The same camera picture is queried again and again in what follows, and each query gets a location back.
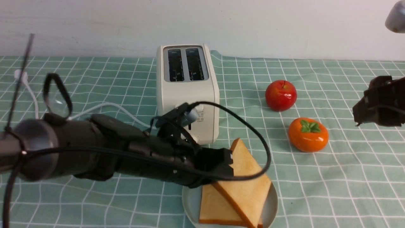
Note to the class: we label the green checkered tablecloth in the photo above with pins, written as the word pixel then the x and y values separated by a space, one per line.
pixel 356 181

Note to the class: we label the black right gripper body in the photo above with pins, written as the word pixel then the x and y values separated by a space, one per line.
pixel 383 103

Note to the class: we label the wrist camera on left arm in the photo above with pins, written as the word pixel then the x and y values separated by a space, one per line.
pixel 173 124

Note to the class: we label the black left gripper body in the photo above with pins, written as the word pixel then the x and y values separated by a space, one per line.
pixel 170 162

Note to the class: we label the white two-slot toaster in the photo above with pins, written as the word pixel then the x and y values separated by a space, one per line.
pixel 185 74

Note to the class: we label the orange persimmon with green leaf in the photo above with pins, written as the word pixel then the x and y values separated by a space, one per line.
pixel 308 135

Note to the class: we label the red apple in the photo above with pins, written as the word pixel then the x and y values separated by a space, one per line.
pixel 280 95

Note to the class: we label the light blue round plate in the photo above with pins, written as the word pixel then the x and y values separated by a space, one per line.
pixel 191 199

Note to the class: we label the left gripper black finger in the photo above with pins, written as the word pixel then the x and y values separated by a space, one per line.
pixel 216 162

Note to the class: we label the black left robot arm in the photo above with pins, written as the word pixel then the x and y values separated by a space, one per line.
pixel 101 146

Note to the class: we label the toast slice slot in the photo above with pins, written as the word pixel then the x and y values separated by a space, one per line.
pixel 216 210
pixel 247 197

